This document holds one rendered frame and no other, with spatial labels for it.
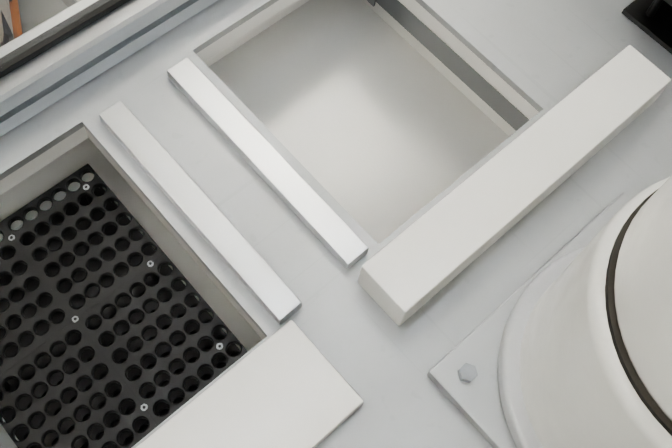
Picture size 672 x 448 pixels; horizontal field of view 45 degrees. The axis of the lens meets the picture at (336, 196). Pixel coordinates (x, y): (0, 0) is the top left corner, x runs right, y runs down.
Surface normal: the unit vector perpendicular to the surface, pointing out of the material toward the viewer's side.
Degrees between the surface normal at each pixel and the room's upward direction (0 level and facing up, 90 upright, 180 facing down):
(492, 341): 0
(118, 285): 0
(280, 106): 0
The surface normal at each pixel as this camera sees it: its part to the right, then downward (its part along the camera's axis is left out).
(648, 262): -0.99, -0.12
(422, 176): 0.07, -0.44
